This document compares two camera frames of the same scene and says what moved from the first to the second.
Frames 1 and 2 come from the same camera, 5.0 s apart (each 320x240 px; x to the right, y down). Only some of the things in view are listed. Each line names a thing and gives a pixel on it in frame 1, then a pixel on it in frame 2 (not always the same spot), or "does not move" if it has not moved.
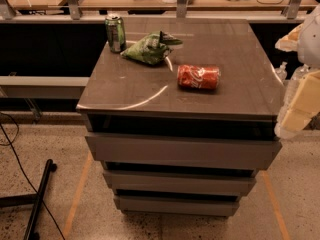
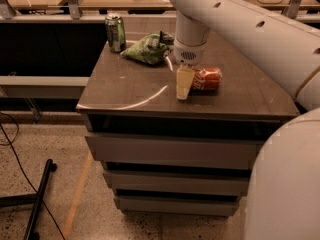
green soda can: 116,34 does not move
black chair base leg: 37,198 does not move
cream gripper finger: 305,103 → 187,51
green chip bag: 152,48 does not move
